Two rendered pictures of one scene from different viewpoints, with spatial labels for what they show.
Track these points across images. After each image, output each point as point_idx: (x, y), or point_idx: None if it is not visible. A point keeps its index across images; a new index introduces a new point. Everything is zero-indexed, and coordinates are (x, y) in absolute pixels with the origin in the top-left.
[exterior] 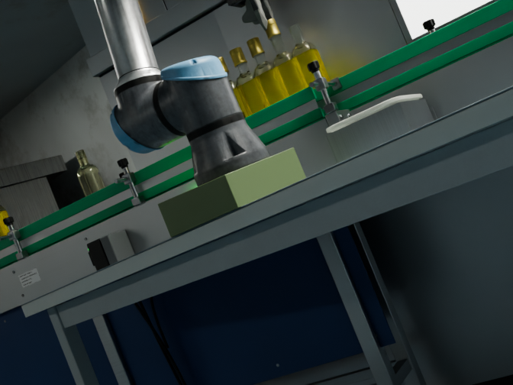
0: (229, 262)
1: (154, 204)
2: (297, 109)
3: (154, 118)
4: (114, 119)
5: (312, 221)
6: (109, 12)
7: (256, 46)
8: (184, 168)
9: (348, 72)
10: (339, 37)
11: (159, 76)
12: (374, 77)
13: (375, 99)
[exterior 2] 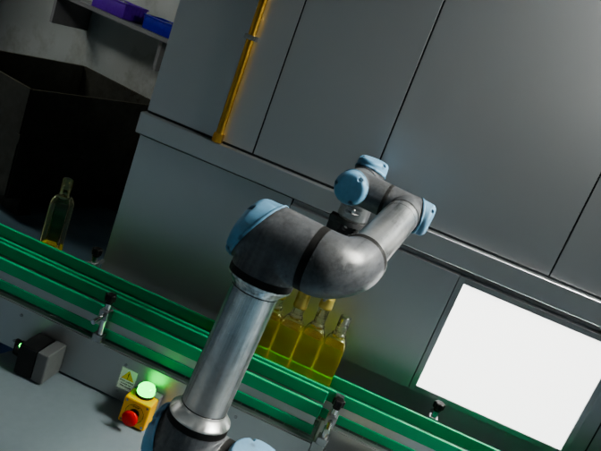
0: None
1: (112, 354)
2: (295, 409)
3: None
4: (152, 440)
5: None
6: (227, 350)
7: (304, 302)
8: (163, 352)
9: (351, 357)
10: (368, 330)
11: (224, 434)
12: (369, 421)
13: (356, 439)
